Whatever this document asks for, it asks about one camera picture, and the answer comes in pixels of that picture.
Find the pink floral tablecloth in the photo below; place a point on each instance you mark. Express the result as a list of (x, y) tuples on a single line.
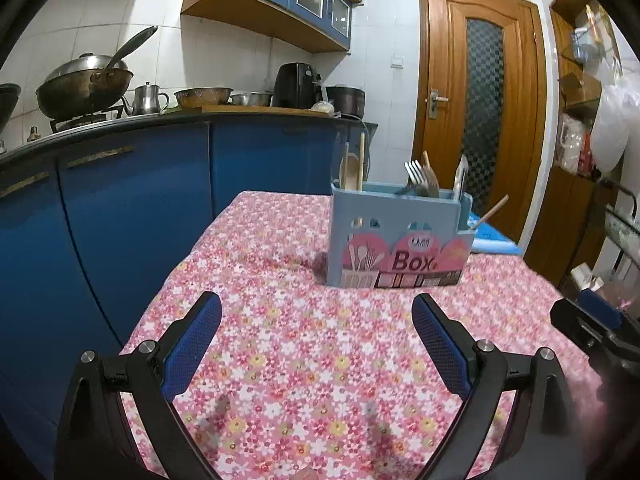
[(299, 374)]

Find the steel colander bowl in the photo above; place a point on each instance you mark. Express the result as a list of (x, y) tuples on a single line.
[(188, 99)]

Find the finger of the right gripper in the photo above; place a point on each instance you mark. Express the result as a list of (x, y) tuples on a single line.
[(609, 337)]

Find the wooden shelf unit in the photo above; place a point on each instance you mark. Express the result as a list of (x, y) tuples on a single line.
[(591, 141)]

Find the blue kitchen counter cabinet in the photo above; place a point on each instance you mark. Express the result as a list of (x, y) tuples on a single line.
[(94, 219)]

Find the wooden door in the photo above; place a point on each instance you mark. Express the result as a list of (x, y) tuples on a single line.
[(482, 96)]

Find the black air fryer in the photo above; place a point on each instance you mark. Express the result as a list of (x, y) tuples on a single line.
[(297, 85)]

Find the large steel fork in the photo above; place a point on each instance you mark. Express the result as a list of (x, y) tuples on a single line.
[(417, 178)]

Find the wok with lid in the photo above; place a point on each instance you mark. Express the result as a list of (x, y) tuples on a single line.
[(90, 83)]

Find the wooden chopstick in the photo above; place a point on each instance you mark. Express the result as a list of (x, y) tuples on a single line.
[(344, 165), (491, 212), (361, 158)]

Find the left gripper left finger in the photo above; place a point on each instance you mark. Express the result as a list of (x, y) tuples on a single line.
[(94, 438)]

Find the small steel fork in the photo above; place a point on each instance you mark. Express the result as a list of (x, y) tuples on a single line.
[(432, 183)]

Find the blue utensil holder box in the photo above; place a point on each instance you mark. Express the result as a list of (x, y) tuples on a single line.
[(381, 238)]

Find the black rice cooker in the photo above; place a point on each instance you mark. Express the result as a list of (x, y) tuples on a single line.
[(347, 100)]

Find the blue book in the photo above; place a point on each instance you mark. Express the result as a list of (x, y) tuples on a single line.
[(488, 240)]

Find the steel kettle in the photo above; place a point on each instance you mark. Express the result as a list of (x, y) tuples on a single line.
[(148, 99)]

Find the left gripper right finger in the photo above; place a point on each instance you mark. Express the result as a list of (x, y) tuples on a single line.
[(542, 436)]

